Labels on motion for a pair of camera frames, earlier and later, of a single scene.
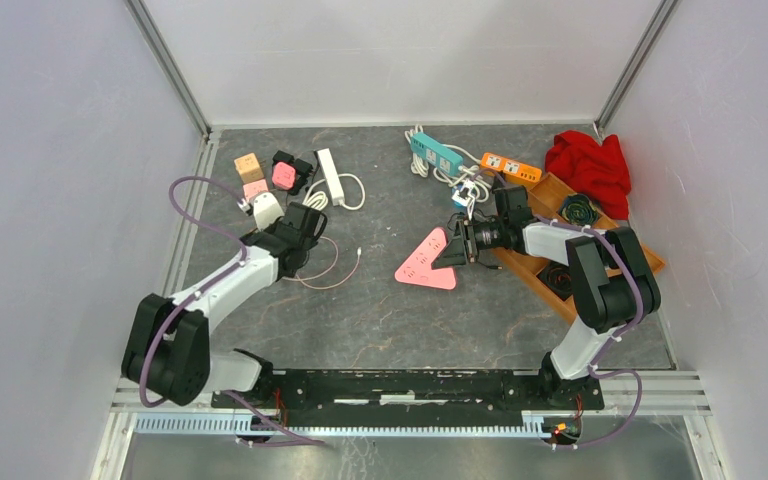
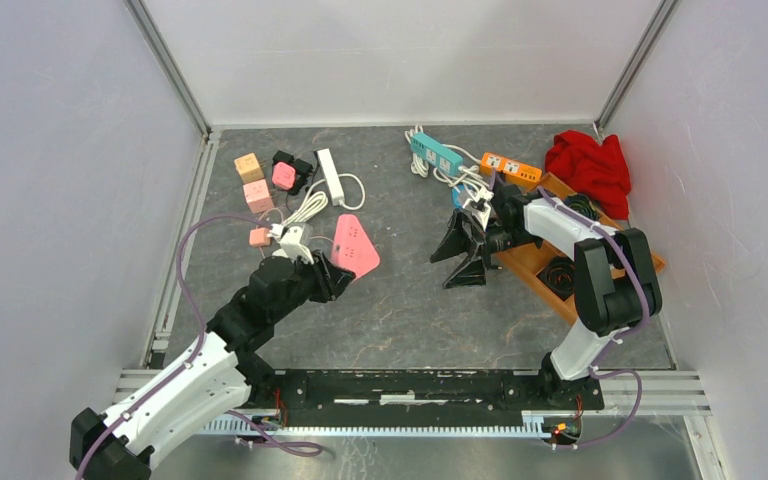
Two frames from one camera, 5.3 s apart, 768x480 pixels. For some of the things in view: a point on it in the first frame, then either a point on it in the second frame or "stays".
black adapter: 302,168 stays
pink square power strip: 418,268 to 352,248
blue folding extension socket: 460,201 stays
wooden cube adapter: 248,168 stays
